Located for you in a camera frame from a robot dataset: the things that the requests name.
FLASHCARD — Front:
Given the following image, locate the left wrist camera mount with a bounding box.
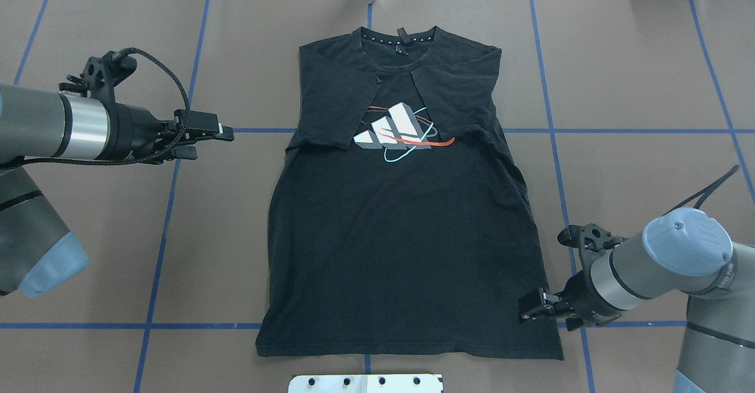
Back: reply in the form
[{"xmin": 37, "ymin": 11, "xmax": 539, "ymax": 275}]
[{"xmin": 58, "ymin": 51, "xmax": 137, "ymax": 103}]

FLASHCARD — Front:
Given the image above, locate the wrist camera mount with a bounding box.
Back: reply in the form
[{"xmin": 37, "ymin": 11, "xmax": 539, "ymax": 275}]
[
  {"xmin": 58, "ymin": 51, "xmax": 137, "ymax": 103},
  {"xmin": 556, "ymin": 224, "xmax": 629, "ymax": 274}
]

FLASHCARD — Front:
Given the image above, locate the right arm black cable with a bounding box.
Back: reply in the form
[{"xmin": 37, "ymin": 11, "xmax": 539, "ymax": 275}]
[{"xmin": 661, "ymin": 165, "xmax": 741, "ymax": 217}]

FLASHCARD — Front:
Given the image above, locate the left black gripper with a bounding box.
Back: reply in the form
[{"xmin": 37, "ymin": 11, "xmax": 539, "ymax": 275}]
[{"xmin": 106, "ymin": 104, "xmax": 235, "ymax": 160}]

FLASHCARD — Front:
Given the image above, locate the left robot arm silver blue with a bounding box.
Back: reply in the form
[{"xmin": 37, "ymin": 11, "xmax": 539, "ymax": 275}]
[{"xmin": 1, "ymin": 84, "xmax": 234, "ymax": 298}]

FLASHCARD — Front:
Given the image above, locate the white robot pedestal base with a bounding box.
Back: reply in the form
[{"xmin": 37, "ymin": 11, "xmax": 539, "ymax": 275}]
[{"xmin": 288, "ymin": 374, "xmax": 445, "ymax": 392}]

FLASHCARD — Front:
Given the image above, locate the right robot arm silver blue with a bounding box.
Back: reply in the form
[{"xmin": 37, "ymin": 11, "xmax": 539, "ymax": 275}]
[{"xmin": 518, "ymin": 207, "xmax": 754, "ymax": 392}]

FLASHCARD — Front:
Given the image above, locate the black t-shirt with logo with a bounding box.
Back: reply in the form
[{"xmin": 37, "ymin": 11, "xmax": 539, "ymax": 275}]
[{"xmin": 255, "ymin": 27, "xmax": 563, "ymax": 360}]

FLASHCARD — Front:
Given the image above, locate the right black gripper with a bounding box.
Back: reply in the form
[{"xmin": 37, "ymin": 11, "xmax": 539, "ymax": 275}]
[{"xmin": 518, "ymin": 272, "xmax": 614, "ymax": 329}]

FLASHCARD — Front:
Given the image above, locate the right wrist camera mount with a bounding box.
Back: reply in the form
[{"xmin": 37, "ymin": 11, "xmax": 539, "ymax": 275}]
[{"xmin": 556, "ymin": 224, "xmax": 629, "ymax": 274}]

